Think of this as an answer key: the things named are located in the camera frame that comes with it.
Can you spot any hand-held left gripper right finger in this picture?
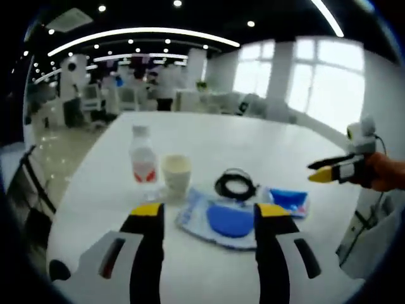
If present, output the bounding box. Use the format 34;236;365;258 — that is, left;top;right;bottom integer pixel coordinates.
254;202;365;304

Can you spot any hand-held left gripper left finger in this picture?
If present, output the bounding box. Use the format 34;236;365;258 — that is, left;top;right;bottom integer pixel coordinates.
47;202;165;304

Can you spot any wet wipes pack blue lid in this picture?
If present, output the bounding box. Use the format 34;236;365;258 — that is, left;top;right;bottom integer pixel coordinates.
175;186;259;251

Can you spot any blue tissue pack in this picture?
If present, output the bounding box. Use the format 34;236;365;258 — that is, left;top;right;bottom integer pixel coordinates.
264;186;310;219

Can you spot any printed paper cup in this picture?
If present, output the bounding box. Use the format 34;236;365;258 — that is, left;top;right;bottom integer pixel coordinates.
160;154;193;199

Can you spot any clear plastic water bottle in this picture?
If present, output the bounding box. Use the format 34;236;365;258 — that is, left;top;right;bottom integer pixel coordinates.
130;125;159;184

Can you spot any person's right hand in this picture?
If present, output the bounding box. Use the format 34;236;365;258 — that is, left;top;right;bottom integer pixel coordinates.
360;151;397;193

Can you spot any large window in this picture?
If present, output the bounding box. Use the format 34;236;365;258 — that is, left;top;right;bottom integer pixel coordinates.
234;37;366;134

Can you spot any white table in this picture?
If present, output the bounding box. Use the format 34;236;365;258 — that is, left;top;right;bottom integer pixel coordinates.
46;110;363;304

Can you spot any black oval object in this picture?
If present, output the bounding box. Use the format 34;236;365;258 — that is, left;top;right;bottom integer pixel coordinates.
48;259;72;282

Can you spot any grey mesh office chair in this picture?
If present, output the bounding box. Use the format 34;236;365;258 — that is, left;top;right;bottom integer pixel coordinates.
6;144;58;254

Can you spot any white counter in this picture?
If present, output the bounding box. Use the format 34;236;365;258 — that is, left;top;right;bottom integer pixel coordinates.
175;89;228;111

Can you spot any curved ceiling light strip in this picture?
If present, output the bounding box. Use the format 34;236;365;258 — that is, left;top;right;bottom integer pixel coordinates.
47;27;240;57

